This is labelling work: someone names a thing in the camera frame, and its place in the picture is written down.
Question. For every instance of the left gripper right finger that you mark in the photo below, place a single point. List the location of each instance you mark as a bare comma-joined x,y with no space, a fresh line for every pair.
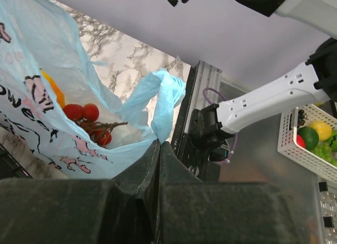
193,211

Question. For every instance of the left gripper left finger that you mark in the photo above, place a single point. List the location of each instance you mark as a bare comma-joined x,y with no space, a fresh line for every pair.
118,210

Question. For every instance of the light blue plastic bag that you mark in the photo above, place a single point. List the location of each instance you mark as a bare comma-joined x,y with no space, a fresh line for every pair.
40,46

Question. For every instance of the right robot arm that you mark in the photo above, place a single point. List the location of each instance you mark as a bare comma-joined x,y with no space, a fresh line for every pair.
312,81

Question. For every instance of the red fake cherry tomatoes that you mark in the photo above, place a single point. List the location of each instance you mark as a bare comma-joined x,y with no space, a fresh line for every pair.
86,117

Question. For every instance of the white basket of fruits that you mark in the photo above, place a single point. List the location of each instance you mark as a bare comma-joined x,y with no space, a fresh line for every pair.
290,122

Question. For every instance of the orange fake fruit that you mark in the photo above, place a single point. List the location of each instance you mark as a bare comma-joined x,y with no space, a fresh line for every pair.
59,94

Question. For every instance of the red fake apple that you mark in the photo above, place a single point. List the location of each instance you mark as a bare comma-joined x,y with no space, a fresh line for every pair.
300,142

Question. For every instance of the green fake lime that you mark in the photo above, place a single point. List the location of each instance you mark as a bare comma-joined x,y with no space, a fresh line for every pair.
310,137

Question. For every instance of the green fake grapes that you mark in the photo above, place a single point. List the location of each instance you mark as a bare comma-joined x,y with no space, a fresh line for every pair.
324,152

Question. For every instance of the yellow fake lemon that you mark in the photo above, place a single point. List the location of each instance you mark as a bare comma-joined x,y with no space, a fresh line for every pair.
323,129

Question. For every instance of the aluminium extrusion rail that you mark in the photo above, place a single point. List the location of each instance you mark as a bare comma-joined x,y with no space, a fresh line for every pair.
201,76

